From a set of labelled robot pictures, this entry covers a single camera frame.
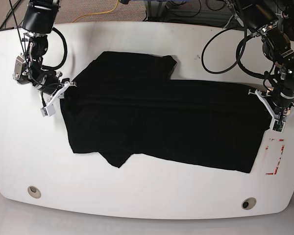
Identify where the table cable grommet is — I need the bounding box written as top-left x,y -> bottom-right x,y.
27,186 -> 41,199
242,197 -> 257,210

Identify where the wrist camera board image-left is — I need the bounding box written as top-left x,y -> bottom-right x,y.
41,108 -> 49,117

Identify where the right table cable grommet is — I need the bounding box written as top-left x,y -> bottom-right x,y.
242,197 -> 257,210

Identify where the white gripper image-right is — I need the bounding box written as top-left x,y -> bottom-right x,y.
248,89 -> 294,131

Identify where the black t-shirt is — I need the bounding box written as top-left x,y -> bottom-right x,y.
60,51 -> 271,173

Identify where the yellow cable on floor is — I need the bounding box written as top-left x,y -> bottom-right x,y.
72,0 -> 120,23

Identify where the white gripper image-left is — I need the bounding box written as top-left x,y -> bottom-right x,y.
41,78 -> 76,117

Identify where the wrist camera board image-right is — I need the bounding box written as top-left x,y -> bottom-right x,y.
273,123 -> 284,133

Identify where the left table cable grommet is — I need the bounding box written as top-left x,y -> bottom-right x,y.
27,186 -> 41,199

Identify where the red tape rectangle marking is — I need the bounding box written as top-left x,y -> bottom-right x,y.
263,139 -> 286,175

